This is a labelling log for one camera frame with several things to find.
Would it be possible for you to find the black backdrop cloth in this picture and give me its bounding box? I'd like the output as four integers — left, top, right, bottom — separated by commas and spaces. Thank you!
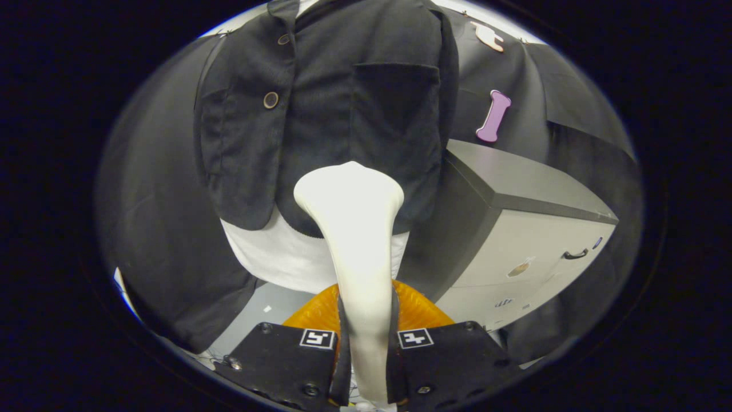
96, 9, 644, 364

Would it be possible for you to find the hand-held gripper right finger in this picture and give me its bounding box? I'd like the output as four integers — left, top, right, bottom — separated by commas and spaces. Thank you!
386, 280, 522, 408

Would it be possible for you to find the black suit jacket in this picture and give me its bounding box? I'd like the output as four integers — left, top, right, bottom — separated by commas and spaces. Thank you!
193, 0, 460, 239

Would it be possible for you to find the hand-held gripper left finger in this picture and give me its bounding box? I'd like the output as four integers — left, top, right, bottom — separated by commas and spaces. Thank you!
214, 283, 353, 411

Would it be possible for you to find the grey cabinet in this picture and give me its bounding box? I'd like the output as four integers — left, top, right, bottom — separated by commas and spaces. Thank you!
397, 139, 619, 332

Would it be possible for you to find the white garment steamer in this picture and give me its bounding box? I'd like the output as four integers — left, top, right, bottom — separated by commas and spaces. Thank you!
293, 161, 405, 410

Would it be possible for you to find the white shirt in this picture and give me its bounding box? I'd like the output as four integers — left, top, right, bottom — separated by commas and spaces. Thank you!
220, 0, 410, 295

